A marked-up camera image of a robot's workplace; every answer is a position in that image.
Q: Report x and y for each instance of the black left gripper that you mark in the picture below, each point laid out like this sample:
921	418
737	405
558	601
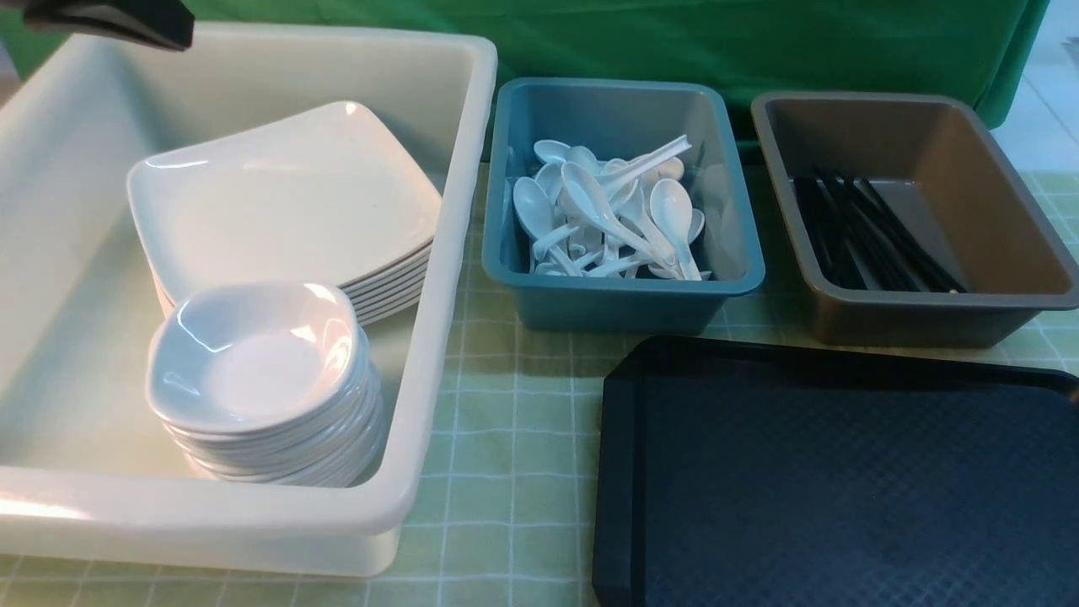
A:
167	25

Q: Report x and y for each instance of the white square rice plate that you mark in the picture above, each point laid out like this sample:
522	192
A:
326	196

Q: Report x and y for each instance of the white bowl tray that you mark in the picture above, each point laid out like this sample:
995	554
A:
252	357

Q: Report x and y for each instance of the large white plastic tub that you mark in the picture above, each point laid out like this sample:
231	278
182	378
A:
88	472

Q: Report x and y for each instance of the stack of white square plates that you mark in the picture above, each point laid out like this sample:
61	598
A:
376	299

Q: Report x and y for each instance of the stack of white bowls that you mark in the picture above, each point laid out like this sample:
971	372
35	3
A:
329	449

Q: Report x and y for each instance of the white spoon top front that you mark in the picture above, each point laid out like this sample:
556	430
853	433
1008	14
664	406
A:
621	216

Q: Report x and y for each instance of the teal plastic bin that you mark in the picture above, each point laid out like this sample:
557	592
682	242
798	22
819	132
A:
622	119

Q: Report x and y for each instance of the green checked tablecloth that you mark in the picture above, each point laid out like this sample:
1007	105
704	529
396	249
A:
505	504

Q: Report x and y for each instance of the black serving tray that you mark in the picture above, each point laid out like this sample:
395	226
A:
740	474

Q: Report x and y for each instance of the black chopsticks bundle in bin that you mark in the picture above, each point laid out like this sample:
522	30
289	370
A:
860	243

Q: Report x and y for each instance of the brown plastic bin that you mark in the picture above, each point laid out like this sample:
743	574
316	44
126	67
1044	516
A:
936	165

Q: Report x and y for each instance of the green backdrop cloth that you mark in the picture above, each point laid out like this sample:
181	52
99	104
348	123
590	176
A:
971	51

